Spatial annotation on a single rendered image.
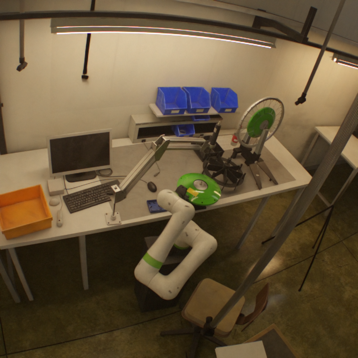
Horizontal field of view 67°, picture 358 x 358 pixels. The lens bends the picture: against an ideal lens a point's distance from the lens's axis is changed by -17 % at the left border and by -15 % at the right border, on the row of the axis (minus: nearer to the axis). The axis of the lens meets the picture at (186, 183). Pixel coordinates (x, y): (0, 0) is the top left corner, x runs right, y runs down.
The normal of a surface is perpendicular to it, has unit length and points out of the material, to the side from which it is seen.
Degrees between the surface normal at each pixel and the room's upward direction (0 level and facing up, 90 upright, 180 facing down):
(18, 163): 0
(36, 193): 86
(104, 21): 90
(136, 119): 0
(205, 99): 88
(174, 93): 90
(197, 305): 0
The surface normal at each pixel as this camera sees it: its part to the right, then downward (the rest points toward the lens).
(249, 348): 0.22, -0.73
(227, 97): -0.86, 0.12
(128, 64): 0.43, 0.67
